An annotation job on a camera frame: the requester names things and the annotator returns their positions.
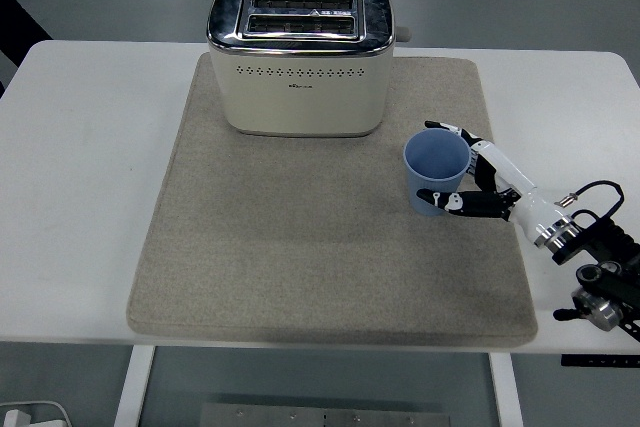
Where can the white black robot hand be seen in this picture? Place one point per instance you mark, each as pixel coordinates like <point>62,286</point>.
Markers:
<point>505,182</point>

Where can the beige felt table mat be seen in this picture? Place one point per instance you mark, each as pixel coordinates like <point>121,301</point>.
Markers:
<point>320,237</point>

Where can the blue ribbed plastic cup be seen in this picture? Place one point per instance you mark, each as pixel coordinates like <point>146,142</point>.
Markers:
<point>434,167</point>

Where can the white table leg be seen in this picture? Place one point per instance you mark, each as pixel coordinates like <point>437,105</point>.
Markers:
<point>134,387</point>
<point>506,389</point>

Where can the person's leg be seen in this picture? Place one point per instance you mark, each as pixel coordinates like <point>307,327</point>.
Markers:
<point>20,27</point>

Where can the cream chrome two-slot toaster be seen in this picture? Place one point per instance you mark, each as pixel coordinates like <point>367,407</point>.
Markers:
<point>300,72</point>

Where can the black table control panel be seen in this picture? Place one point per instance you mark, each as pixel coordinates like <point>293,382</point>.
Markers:
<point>600,361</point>

